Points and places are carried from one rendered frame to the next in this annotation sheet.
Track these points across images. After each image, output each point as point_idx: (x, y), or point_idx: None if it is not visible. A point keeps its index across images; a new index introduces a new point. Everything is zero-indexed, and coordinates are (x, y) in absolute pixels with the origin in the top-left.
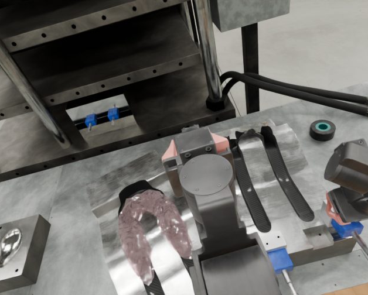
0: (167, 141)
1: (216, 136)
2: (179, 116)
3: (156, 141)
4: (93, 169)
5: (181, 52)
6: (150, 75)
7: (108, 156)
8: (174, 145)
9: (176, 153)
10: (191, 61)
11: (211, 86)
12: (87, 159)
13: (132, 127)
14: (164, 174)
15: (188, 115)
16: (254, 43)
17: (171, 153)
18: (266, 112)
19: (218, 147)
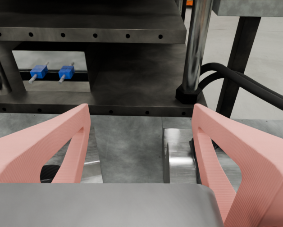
0: (116, 121)
1: (262, 135)
2: (140, 97)
3: (103, 117)
4: (15, 128)
5: (165, 25)
6: (121, 40)
7: (41, 118)
8: (76, 121)
9: (80, 149)
10: (174, 37)
11: (188, 73)
12: (15, 114)
13: (84, 94)
14: (93, 165)
15: (152, 100)
16: (248, 41)
17: (10, 151)
18: (247, 122)
19: None
